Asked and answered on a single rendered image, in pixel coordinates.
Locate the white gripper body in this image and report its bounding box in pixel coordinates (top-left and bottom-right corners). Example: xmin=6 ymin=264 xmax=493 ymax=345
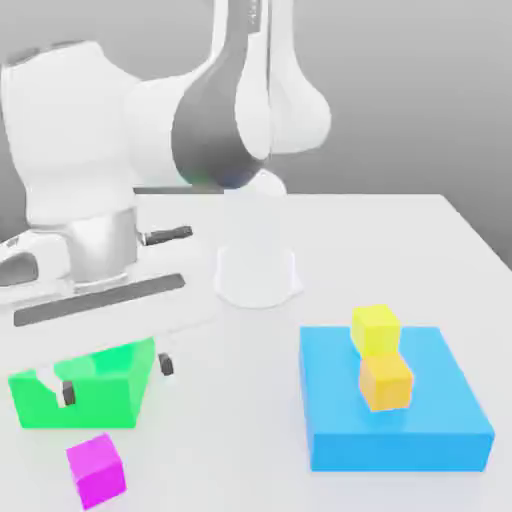
xmin=0 ymin=271 xmax=220 ymax=361

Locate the small magenta cube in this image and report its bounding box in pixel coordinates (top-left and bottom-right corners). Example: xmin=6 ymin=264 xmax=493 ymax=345
xmin=65 ymin=432 xmax=128 ymax=512

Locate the small yellow cube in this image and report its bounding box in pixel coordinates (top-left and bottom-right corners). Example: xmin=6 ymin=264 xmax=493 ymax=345
xmin=350 ymin=304 xmax=402 ymax=358

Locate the small orange cube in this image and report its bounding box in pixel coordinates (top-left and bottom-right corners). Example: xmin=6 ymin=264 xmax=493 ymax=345
xmin=358 ymin=351 xmax=414 ymax=413

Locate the large green box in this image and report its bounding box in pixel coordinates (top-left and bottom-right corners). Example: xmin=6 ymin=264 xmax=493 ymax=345
xmin=7 ymin=336 xmax=157 ymax=430

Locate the large blue box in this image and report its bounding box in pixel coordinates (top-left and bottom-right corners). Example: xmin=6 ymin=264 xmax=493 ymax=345
xmin=298 ymin=325 xmax=496 ymax=473

